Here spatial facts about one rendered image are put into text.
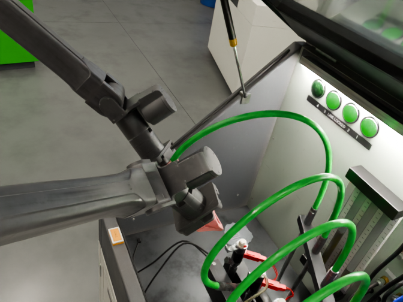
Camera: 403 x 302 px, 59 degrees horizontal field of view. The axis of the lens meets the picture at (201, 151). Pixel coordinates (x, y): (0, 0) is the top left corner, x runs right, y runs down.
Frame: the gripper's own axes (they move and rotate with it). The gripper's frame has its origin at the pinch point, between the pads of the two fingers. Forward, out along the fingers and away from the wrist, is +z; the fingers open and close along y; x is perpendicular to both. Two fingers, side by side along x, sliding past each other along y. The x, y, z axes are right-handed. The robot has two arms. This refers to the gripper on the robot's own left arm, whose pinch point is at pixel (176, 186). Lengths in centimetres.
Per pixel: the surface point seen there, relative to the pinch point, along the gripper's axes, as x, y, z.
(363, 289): -27.5, -17.7, 26.7
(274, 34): -23, 284, 4
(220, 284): -1.9, -12.9, 19.2
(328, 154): -31.8, 6.1, 11.5
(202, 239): 17.5, 25.3, 28.6
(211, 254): -7.5, -18.1, 8.9
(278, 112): -27.9, 0.6, -3.5
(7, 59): 195, 234, -114
